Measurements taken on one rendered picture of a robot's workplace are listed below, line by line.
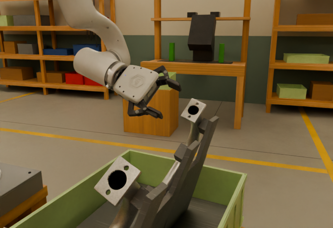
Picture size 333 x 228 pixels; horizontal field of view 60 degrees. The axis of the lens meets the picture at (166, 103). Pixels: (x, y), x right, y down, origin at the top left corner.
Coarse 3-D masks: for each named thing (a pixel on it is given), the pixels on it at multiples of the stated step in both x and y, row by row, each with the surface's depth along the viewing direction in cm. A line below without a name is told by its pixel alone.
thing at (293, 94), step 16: (304, 16) 444; (320, 16) 436; (272, 32) 494; (272, 48) 460; (272, 64) 462; (288, 64) 458; (304, 64) 453; (320, 64) 446; (272, 80) 472; (272, 96) 490; (288, 96) 474; (304, 96) 468; (320, 96) 463
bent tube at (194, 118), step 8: (192, 104) 70; (200, 104) 70; (184, 112) 69; (192, 112) 73; (200, 112) 68; (192, 120) 68; (200, 120) 72; (192, 128) 76; (192, 136) 77; (176, 168) 76; (168, 176) 75; (168, 184) 74
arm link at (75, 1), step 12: (60, 0) 76; (72, 0) 75; (84, 0) 76; (72, 12) 76; (84, 12) 77; (96, 12) 80; (72, 24) 78; (84, 24) 79; (96, 24) 81; (108, 24) 83; (108, 36) 87; (120, 36) 87; (108, 48) 90; (120, 48) 88; (120, 60) 86
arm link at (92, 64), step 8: (88, 48) 86; (80, 56) 83; (88, 56) 82; (96, 56) 82; (104, 56) 82; (112, 56) 85; (80, 64) 83; (88, 64) 82; (96, 64) 80; (104, 64) 80; (80, 72) 85; (88, 72) 82; (96, 72) 80; (104, 72) 79; (96, 80) 82; (104, 80) 80
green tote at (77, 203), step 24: (144, 168) 100; (168, 168) 96; (216, 168) 89; (72, 192) 77; (96, 192) 87; (216, 192) 90; (240, 192) 78; (48, 216) 70; (72, 216) 78; (240, 216) 84
